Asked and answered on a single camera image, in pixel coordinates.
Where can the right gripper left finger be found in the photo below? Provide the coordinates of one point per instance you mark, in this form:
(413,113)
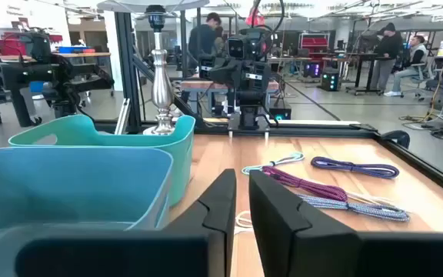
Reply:
(129,257)

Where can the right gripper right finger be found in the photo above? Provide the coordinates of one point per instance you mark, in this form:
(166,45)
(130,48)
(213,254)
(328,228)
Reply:
(321,254)

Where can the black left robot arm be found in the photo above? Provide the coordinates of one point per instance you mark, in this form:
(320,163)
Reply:
(250,104)

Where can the black background robot arm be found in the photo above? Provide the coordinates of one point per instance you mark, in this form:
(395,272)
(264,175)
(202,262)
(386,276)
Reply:
(60,77)

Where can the wooden workbench grey legs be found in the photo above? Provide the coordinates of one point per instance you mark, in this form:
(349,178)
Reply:
(194,85)

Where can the person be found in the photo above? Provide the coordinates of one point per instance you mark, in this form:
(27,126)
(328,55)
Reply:
(388,50)
(417,54)
(202,42)

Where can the computer tower blue lights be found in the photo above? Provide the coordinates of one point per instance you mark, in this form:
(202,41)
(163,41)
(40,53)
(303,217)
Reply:
(281,111)

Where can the red desk lamp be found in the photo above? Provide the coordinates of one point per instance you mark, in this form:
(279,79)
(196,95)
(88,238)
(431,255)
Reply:
(255,18)

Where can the computer tower purple lights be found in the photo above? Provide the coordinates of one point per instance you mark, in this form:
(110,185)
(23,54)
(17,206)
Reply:
(312,70)

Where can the silver lamp white shade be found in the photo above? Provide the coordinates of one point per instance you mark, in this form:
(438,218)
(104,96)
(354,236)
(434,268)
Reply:
(162,84)

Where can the computer tower teal lights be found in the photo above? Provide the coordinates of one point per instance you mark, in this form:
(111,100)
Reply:
(329,81)

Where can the light blue plastic bin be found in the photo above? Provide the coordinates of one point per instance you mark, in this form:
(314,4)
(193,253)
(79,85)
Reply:
(71,184)

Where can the teal plastic bin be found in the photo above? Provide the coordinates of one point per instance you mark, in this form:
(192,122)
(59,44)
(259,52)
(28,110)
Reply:
(179,161)

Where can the black standing desk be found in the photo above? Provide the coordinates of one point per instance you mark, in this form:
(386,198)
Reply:
(360,73)

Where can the silver aluminium bar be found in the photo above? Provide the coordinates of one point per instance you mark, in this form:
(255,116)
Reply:
(123,115)

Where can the black corner clamp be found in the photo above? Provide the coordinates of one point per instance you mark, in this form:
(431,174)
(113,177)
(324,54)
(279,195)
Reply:
(396,137)

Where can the office chair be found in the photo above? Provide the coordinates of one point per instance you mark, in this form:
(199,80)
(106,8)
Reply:
(423,77)

